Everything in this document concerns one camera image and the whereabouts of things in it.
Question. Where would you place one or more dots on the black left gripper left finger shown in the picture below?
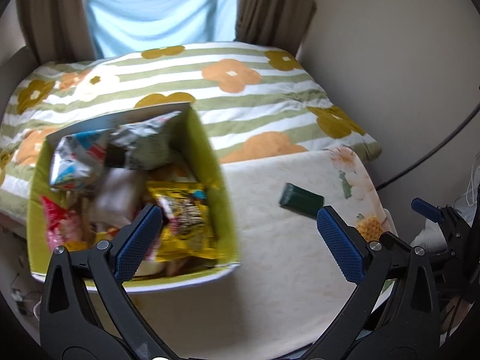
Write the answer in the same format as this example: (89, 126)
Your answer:
(85, 310)

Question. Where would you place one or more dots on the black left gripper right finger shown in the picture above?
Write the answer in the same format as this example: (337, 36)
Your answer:
(393, 312)

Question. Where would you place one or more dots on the green yellow storage box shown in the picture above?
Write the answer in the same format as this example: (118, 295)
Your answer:
(119, 194)

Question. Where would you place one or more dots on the light blue hanging cloth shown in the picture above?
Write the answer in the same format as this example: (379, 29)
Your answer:
(119, 27)

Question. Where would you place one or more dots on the brown curtain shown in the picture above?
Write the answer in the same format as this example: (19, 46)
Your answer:
(56, 30)
(274, 23)

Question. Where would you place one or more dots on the grey silver snack bag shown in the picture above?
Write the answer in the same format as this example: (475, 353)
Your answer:
(143, 145)

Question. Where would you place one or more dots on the pink striped snack bag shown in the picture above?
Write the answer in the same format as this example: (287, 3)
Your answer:
(63, 227)

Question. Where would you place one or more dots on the blue white snack bag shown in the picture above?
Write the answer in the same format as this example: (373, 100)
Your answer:
(78, 160)

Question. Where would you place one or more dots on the brown right curtain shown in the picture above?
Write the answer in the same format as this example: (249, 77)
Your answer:
(274, 23)

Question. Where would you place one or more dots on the brown left curtain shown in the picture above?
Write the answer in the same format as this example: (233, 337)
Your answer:
(56, 30)

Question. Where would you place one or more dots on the striped floral blanket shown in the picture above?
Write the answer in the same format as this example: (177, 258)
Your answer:
(252, 100)

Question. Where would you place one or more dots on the dark green snack packet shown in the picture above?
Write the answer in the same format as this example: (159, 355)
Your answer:
(301, 201)

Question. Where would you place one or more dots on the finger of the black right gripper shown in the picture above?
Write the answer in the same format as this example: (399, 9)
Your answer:
(430, 212)

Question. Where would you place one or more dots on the yellow black snack bag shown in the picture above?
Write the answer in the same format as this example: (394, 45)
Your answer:
(186, 229)

